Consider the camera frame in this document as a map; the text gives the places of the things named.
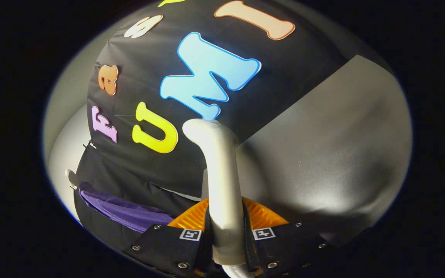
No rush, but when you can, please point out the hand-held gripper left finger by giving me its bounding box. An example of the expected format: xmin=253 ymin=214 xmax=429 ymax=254
xmin=124 ymin=198 xmax=213 ymax=278

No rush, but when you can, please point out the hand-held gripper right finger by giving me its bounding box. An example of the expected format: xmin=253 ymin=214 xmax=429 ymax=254
xmin=242 ymin=197 xmax=339 ymax=278

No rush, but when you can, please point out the purple jacket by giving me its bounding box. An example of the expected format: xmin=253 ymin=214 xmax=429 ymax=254
xmin=80 ymin=181 xmax=175 ymax=233

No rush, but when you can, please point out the white garment steamer head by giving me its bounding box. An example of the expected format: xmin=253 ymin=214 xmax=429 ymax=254
xmin=182 ymin=119 xmax=246 ymax=266

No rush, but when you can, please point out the black side curtain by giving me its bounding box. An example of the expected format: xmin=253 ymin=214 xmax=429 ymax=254
xmin=74 ymin=146 xmax=207 ymax=251

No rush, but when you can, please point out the grey drawer cabinet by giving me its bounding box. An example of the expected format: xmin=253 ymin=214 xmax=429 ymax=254
xmin=201 ymin=54 xmax=413 ymax=247

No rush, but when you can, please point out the black backdrop cloth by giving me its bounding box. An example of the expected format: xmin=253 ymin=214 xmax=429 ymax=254
xmin=87 ymin=0 xmax=348 ymax=201

